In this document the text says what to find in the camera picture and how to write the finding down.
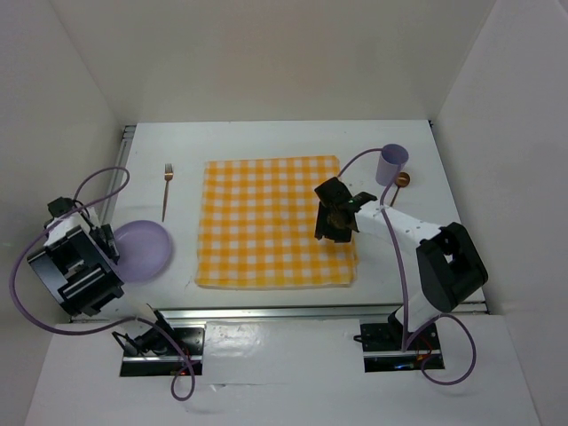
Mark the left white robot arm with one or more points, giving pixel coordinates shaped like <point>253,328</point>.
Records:
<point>85,264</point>

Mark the lavender plate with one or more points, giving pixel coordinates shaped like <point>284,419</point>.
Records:
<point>145,249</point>

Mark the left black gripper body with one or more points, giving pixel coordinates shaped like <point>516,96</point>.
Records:
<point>105,237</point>

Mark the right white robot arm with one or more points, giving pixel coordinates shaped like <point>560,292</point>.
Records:
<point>439,265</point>

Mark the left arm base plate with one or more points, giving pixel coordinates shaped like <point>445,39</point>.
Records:
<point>151,354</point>

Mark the lavender cup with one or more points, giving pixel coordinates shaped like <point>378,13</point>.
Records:
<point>392,160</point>

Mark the yellow checkered cloth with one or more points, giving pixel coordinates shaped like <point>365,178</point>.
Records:
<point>257,227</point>

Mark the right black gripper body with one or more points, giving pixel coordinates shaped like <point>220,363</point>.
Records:
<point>327,225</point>

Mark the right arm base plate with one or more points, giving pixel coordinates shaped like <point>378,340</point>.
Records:
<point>382,349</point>

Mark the aluminium front rail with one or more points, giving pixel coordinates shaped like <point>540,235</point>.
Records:
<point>313,312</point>

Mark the aluminium rail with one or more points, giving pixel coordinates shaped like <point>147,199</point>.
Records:
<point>313,312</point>
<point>107,209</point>

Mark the aluminium left rail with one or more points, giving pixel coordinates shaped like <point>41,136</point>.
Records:
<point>107,209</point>

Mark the copper spoon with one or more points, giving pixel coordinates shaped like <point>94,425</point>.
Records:
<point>402,181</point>

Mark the copper fork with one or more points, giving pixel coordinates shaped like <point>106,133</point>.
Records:
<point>168,177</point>

